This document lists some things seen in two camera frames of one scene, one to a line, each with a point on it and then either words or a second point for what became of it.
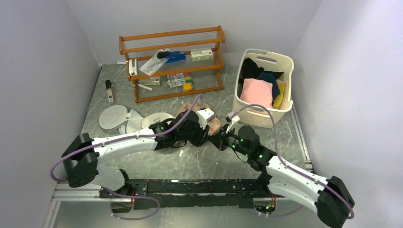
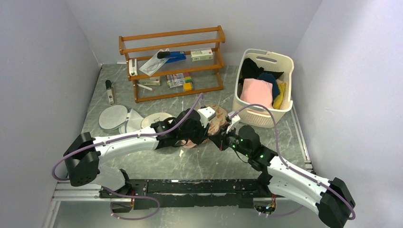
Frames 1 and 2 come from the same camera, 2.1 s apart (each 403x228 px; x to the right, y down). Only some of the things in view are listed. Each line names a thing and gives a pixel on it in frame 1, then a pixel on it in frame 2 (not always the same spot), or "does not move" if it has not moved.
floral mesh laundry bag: (182, 108) -> (214, 126)
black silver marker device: (108, 85) does not move
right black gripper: (219, 140) does not move
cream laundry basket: (263, 79) does not move
